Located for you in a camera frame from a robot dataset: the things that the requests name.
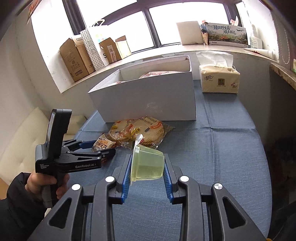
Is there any small jelly cup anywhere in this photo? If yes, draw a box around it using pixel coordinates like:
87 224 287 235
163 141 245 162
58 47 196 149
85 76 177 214
130 134 165 182

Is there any black sleeve left forearm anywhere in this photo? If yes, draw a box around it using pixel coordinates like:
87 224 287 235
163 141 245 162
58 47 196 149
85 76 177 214
1 172 46 240

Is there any left hand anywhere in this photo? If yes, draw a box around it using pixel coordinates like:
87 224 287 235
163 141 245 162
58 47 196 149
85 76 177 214
25 171 70 199

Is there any orange cracker packet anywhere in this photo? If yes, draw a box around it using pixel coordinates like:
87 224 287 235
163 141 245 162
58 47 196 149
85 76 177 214
92 133 117 152

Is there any lays chip bag rear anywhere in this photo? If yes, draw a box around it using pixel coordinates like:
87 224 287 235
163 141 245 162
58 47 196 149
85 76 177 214
107 119 135 142

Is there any lays chip bag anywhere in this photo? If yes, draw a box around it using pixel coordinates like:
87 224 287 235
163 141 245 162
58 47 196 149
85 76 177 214
107 119 135 142
126 115 174 149

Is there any cream sofa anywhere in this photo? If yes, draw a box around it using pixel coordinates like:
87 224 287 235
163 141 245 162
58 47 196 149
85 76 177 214
0 106 87 186

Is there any lays chip bag front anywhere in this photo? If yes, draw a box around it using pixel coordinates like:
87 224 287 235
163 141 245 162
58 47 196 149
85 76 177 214
126 115 174 149

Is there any blue table cloth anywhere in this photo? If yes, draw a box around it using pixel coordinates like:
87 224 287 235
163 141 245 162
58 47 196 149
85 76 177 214
67 79 273 241

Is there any white storage box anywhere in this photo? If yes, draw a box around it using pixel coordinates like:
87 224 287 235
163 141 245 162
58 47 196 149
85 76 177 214
88 55 196 123

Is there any large cardboard box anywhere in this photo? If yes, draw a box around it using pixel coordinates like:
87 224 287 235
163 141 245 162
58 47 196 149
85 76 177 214
59 35 95 82

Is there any small open cardboard box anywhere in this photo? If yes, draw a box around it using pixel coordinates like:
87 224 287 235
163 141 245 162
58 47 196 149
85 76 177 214
99 35 132 64

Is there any dotted white paper bag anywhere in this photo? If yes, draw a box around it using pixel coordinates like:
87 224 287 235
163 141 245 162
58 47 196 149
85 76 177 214
80 19 109 71

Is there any tissue pack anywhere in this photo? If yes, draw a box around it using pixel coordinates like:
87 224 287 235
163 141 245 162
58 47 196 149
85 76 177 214
196 51 240 94

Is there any white box on sill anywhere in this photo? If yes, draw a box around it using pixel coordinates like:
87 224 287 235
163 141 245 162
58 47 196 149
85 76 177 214
177 21 203 45

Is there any printed landscape box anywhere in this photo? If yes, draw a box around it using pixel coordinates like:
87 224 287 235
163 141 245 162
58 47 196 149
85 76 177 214
206 23 248 48

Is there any stone side shelf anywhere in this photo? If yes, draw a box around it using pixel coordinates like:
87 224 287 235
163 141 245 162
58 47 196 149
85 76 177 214
269 63 296 90

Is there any white tube on sill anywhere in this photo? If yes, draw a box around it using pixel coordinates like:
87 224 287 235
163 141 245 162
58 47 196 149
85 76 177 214
245 48 278 61

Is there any window frame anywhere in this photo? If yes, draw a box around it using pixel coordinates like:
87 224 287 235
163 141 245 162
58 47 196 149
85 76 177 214
62 1 241 53

